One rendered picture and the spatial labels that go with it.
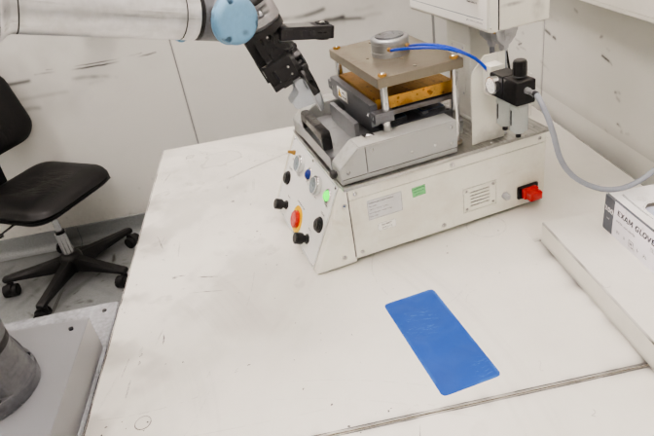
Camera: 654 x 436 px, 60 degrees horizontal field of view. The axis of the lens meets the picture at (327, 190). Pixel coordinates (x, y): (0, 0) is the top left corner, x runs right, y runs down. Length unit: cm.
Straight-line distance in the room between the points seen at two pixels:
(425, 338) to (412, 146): 36
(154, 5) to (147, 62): 186
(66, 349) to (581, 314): 86
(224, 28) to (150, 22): 11
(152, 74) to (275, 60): 167
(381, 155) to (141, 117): 187
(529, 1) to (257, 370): 82
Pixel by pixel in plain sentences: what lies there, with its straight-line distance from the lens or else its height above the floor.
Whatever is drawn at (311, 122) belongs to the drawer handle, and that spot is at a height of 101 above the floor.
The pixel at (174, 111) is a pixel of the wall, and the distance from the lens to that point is 278.
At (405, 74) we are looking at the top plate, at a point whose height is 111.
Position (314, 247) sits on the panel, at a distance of 117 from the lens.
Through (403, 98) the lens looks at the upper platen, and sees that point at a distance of 114.
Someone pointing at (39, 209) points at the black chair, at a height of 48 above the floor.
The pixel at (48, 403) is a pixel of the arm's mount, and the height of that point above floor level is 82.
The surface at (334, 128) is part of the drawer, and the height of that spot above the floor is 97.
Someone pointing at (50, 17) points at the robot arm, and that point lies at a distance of 83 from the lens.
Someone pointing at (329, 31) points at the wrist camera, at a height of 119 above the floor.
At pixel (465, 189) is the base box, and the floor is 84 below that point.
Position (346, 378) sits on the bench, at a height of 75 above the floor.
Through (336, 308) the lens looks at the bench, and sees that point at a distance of 107.
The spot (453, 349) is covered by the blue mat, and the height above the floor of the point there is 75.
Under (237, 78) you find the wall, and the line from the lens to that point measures 271.
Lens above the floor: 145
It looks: 29 degrees down
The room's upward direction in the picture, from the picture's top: 9 degrees counter-clockwise
